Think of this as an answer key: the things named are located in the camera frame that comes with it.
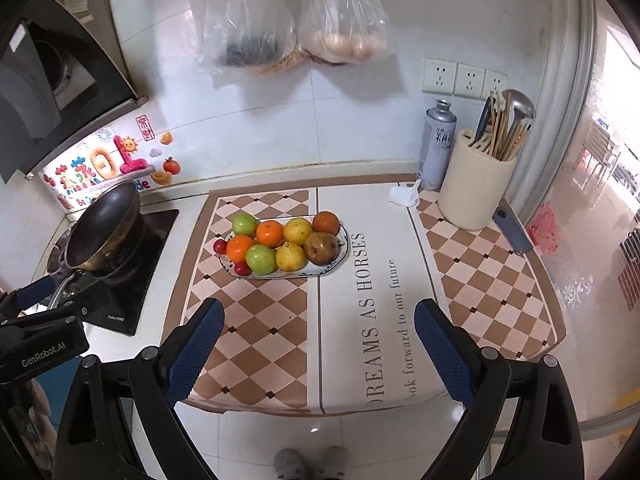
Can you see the clear plastic bag dark contents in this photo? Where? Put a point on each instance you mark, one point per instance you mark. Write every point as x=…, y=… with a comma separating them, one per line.
x=245, y=25

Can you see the red cherry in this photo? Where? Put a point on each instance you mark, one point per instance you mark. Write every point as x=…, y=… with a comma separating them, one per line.
x=220, y=246
x=243, y=268

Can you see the green apple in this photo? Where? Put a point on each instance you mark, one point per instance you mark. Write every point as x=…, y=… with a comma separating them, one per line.
x=244, y=224
x=260, y=259

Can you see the red seal wall sticker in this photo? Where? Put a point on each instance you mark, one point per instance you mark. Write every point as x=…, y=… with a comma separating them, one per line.
x=143, y=126

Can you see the black frying pan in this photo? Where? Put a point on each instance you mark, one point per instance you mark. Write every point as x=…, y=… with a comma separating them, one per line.
x=100, y=225

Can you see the grey spray can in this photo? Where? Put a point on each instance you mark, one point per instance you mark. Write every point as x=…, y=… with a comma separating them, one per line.
x=437, y=150

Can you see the person's grey slipper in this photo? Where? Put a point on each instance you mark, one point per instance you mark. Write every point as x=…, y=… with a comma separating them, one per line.
x=334, y=461
x=290, y=464

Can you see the cream utensil holder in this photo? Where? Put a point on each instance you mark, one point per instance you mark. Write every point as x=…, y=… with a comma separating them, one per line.
x=475, y=190

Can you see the chopsticks and ladles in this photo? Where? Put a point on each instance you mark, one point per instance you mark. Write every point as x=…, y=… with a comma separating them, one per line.
x=500, y=135

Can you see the clear plastic bag round contents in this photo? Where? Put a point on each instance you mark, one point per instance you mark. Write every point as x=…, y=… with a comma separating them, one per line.
x=340, y=25

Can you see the brown pear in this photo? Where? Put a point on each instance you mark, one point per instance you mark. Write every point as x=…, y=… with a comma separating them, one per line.
x=322, y=249

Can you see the oval patterned white plate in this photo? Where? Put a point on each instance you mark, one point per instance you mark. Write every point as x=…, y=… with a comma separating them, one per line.
x=322, y=270

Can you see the gold ingot wall sticker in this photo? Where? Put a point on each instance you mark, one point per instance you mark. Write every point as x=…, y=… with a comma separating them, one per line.
x=160, y=177

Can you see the small orange wall sticker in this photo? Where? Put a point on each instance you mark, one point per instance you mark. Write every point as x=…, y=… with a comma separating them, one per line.
x=165, y=137

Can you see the dark reddish orange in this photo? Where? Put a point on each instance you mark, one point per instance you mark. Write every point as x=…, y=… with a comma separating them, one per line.
x=326, y=221

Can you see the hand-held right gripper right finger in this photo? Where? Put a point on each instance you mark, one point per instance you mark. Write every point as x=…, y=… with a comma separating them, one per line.
x=445, y=350

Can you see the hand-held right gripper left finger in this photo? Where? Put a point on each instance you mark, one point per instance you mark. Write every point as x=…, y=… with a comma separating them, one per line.
x=195, y=350

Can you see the persimmon wall sticker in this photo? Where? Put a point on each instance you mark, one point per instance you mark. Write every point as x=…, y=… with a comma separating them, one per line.
x=171, y=165

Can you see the black stove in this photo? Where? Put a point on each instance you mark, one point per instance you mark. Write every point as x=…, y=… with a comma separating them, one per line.
x=130, y=300

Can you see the range hood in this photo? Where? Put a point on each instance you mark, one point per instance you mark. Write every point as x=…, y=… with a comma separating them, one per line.
x=30, y=100

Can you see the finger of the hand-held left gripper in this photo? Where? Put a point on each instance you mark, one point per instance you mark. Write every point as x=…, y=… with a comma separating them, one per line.
x=35, y=290

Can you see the colourful wall decal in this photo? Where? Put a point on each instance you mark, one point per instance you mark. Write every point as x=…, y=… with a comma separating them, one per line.
x=95, y=170

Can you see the white wall socket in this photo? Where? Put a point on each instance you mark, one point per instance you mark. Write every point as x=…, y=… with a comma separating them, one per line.
x=470, y=81
x=439, y=76
x=495, y=85

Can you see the metal ladle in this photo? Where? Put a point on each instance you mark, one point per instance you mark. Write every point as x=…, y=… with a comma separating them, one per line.
x=520, y=102

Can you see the checkered brown table mat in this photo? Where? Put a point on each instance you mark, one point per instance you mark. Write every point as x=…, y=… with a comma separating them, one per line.
x=350, y=360

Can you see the yellow pear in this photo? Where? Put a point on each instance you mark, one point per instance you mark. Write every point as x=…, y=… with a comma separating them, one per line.
x=298, y=230
x=290, y=257

